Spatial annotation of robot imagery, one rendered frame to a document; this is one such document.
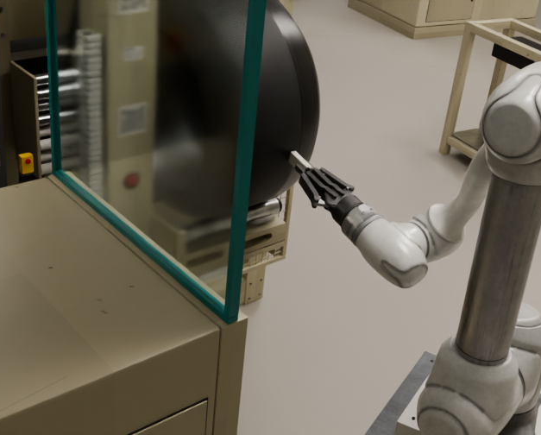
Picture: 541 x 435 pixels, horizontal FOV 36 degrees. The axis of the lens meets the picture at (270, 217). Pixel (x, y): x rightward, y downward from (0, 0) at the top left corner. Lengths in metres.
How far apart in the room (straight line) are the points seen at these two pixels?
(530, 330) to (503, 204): 0.41
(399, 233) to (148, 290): 0.73
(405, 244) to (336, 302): 1.73
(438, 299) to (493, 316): 2.14
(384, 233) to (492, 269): 0.39
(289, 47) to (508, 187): 0.77
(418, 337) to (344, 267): 0.55
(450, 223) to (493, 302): 0.40
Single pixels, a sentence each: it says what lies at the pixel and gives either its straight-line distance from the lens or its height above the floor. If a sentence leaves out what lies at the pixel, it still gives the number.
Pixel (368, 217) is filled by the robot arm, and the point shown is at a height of 1.11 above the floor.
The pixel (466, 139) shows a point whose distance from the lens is 4.98.
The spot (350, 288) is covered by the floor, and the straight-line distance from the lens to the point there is 3.62.
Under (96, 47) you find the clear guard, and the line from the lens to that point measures 1.35.
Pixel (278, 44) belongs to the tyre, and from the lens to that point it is 1.98.
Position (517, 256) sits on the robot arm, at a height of 1.28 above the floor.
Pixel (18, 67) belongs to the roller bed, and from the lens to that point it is 2.34.
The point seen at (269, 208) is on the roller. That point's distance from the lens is 2.26.
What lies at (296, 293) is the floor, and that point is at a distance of 3.53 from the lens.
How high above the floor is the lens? 1.99
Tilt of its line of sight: 29 degrees down
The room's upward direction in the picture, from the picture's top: 6 degrees clockwise
